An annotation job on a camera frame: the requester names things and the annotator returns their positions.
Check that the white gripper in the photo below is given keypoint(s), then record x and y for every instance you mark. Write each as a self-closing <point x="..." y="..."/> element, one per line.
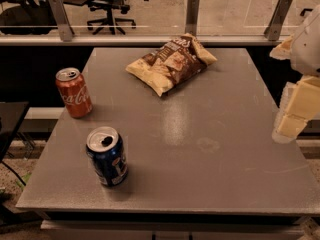
<point x="308" y="49"/>

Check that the brown chip bag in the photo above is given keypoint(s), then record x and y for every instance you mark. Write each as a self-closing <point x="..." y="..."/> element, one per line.
<point x="175" y="62"/>

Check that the blue pepsi can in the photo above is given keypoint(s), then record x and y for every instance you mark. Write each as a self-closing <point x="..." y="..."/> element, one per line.
<point x="104" y="146"/>

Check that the red coca-cola can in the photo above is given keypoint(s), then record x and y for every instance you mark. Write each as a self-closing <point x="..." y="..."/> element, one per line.
<point x="74" y="92"/>

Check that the black office chair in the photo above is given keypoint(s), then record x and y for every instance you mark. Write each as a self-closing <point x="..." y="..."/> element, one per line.
<point x="95" y="26"/>

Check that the black chair at left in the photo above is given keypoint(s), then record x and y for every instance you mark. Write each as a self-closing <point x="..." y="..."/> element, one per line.
<point x="27" y="17"/>

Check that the glass barrier with metal posts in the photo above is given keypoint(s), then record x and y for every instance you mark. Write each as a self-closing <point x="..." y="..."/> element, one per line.
<point x="220" y="23"/>

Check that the black side table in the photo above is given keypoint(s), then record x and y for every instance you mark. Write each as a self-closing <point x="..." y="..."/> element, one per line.
<point x="12" y="115"/>

